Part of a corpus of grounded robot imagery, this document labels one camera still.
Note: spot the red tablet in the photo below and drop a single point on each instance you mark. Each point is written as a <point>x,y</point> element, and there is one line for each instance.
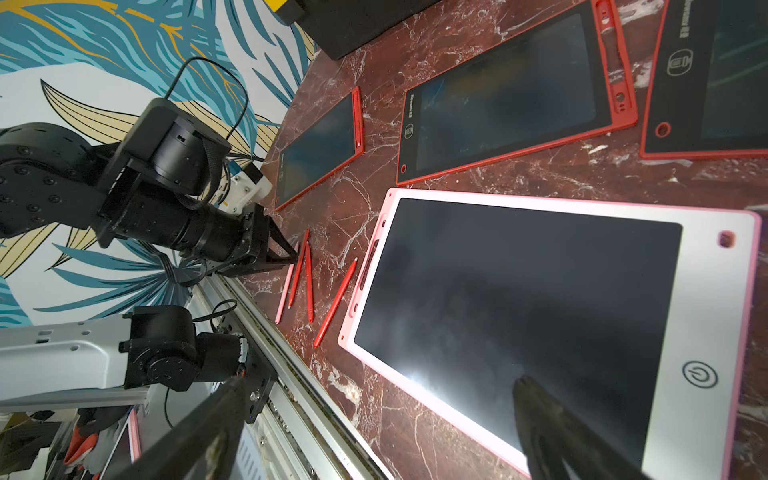
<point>707,95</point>
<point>563,79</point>
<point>329,144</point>

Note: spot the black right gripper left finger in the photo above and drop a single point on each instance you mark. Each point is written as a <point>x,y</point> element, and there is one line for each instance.
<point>209,435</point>

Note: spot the red stylus near tablet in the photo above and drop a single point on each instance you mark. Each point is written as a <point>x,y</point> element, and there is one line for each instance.
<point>335,304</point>

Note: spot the red tablet right back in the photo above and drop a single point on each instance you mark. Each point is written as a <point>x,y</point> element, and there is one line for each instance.
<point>707,95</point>

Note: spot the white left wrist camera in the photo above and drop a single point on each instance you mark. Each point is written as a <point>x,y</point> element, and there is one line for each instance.
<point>247,186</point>

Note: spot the yellow black toolbox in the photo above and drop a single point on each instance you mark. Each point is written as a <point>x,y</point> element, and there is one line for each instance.
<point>340,27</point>

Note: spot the red stylus beside pink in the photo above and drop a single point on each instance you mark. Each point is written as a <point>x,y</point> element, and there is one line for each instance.
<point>298,269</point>

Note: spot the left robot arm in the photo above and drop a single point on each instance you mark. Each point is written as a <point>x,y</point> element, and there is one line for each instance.
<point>154,186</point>

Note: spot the red tablet far left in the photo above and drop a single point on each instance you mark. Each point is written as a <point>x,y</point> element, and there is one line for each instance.
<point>329,144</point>

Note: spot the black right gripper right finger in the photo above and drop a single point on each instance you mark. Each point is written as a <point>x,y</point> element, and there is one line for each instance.
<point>557,444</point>

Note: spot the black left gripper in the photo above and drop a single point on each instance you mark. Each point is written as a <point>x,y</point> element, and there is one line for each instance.
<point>262,246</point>

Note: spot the red tablet centre back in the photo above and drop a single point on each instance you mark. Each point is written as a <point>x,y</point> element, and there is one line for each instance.
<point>563,79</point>

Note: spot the large pink writing tablet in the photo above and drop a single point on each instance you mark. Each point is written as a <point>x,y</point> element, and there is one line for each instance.
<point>634,316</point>

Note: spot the red stylus angled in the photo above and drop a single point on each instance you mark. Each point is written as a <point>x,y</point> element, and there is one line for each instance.
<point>309,282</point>

